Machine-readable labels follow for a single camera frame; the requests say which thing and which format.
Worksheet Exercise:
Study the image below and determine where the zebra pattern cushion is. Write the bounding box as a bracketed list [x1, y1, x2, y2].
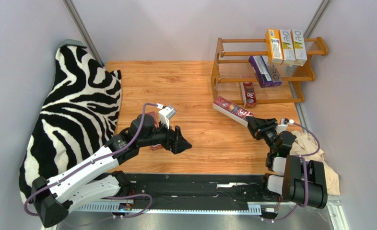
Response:
[18, 41, 122, 201]

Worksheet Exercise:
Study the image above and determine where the orange wooden shelf rack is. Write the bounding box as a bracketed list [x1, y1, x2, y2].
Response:
[211, 37, 329, 104]

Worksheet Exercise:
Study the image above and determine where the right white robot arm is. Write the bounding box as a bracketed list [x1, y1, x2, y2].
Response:
[245, 116, 328, 209]

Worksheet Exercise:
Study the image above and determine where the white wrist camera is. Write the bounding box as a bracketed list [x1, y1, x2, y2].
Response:
[157, 103, 177, 128]
[276, 118, 295, 134]

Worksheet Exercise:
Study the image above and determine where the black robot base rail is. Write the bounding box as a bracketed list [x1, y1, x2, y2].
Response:
[78, 173, 281, 215]

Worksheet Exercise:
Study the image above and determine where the red 3D toothpaste box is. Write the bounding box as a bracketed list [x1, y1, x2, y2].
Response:
[240, 82, 257, 108]
[212, 96, 254, 126]

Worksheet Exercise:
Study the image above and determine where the silver yellow R.O.C.S. toothpaste box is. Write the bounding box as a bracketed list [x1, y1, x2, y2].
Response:
[279, 29, 296, 66]

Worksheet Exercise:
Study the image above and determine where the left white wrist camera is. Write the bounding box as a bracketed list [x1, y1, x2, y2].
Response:
[157, 103, 177, 128]

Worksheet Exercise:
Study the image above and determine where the purple white R.O.C.S. toothpaste box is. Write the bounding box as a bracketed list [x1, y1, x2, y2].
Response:
[262, 56, 283, 87]

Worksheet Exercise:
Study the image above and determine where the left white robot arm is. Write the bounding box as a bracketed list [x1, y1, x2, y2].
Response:
[28, 114, 192, 228]

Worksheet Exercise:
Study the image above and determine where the beige crumpled cloth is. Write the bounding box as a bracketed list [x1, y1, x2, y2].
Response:
[290, 130, 341, 196]

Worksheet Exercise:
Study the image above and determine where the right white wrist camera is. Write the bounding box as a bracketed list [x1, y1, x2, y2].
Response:
[276, 118, 295, 134]

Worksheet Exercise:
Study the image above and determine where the small red toothpaste box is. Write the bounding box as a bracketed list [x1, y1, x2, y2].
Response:
[148, 111, 162, 151]

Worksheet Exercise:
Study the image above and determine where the orange white R.O.C.S. toothpaste box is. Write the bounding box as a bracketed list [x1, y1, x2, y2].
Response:
[291, 29, 307, 66]

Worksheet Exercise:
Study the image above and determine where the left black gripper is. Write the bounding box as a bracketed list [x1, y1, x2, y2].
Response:
[138, 117, 192, 154]

